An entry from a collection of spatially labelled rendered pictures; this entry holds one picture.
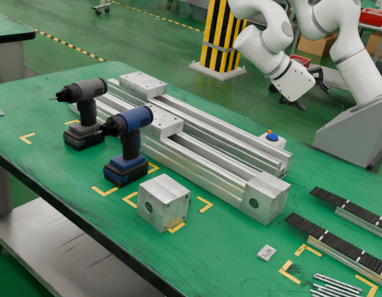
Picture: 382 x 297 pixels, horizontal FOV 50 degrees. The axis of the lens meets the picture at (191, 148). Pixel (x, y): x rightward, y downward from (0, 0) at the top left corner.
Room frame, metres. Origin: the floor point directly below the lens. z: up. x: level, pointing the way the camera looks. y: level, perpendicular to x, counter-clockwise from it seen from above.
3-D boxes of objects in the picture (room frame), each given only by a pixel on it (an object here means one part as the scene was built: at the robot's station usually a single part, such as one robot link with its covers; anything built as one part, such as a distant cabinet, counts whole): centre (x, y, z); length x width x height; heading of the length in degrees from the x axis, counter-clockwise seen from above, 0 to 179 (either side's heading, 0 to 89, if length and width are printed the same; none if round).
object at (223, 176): (1.22, 0.13, 0.82); 0.80 x 0.10 x 0.09; 54
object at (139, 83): (1.52, 0.23, 0.87); 0.16 x 0.11 x 0.07; 54
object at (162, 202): (0.87, 0.04, 0.83); 0.11 x 0.10 x 0.10; 140
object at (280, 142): (1.31, -0.28, 0.81); 0.10 x 0.08 x 0.06; 144
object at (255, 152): (1.37, 0.02, 0.82); 0.80 x 0.10 x 0.09; 54
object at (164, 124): (1.22, 0.13, 0.87); 0.16 x 0.11 x 0.07; 54
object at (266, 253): (0.78, -0.23, 0.78); 0.05 x 0.03 x 0.01; 148
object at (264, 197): (0.97, -0.24, 0.83); 0.12 x 0.09 x 0.10; 144
